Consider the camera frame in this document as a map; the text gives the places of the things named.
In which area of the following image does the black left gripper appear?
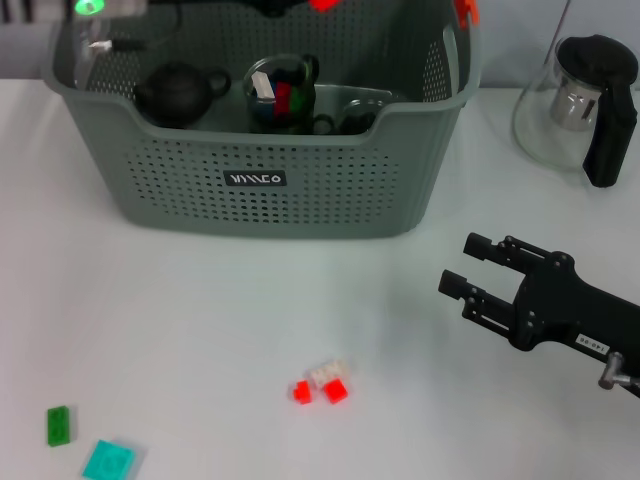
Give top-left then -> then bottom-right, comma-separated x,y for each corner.
149,0 -> 311,19

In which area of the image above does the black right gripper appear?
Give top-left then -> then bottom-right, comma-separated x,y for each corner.
438,232 -> 640,374

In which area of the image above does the small white building brick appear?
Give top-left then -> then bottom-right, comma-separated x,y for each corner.
251,72 -> 277,102

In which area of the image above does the dark red long brick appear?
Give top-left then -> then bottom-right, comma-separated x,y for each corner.
273,82 -> 294,121

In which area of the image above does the tiny red building brick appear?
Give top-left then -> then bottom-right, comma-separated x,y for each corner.
288,380 -> 314,405

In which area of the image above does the grey-green perforated storage basket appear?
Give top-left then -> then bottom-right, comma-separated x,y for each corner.
40,0 -> 484,241

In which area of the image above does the dark clay teapot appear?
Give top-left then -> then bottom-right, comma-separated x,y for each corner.
132,60 -> 233,130

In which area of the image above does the translucent white building brick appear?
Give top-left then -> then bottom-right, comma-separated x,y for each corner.
307,358 -> 351,389

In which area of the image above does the small red building brick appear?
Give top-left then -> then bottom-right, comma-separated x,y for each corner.
322,378 -> 350,404

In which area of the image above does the thin grey vertical pole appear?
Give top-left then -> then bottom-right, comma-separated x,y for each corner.
547,0 -> 571,56

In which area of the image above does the teal flat building brick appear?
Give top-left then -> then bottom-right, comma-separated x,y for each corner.
82,439 -> 136,480

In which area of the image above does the long green building brick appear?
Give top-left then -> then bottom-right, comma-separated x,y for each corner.
46,405 -> 72,447

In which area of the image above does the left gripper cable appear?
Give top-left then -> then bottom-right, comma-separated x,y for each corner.
87,9 -> 181,54

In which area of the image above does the right gripper plug with cable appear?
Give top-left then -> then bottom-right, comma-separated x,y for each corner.
598,352 -> 640,396

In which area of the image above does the glass pitcher with black handle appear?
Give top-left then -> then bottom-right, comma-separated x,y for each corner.
510,33 -> 640,189

